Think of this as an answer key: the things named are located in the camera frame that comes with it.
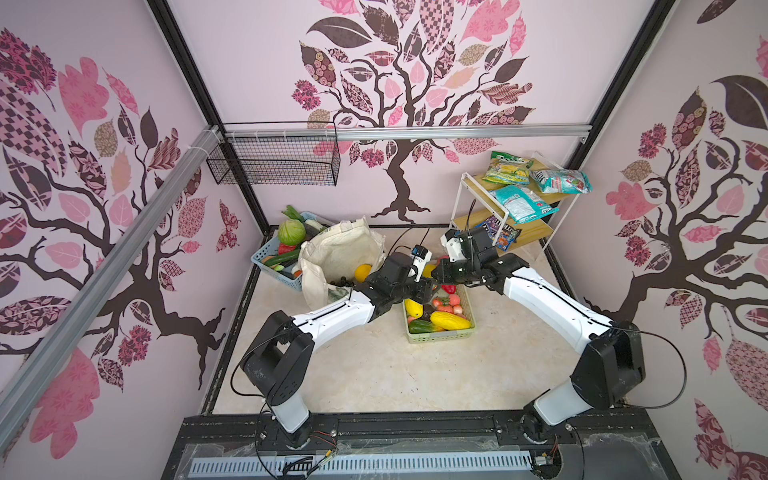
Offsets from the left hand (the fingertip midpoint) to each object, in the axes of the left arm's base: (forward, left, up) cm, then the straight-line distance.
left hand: (434, 286), depth 84 cm
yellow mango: (-3, +6, -7) cm, 10 cm away
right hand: (+3, +1, +4) cm, 5 cm away
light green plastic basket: (-10, -4, -12) cm, 16 cm away
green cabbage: (+26, +48, -4) cm, 55 cm away
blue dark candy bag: (+18, -25, +1) cm, 31 cm away
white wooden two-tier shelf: (+23, -40, +1) cm, 46 cm away
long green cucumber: (+17, +50, -8) cm, 53 cm away
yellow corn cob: (-7, -4, -8) cm, 12 cm away
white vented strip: (-41, +20, -15) cm, 48 cm away
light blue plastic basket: (+15, +48, -13) cm, 52 cm away
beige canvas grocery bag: (+16, +29, -5) cm, 33 cm away
